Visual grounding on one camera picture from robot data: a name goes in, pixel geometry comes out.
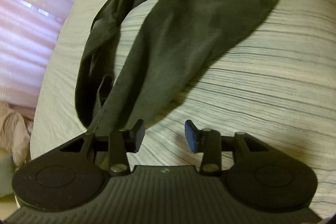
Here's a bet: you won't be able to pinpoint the pink sheer curtain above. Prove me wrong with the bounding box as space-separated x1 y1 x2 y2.
1 0 74 109

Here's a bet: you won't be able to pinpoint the striped white bedspread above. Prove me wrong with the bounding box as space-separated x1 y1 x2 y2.
30 0 335 218

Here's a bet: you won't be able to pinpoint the crumpled pink cloth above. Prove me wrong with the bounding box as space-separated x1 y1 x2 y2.
1 102 33 167

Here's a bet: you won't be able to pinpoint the dark grey jeans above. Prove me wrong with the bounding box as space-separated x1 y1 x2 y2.
75 0 279 132

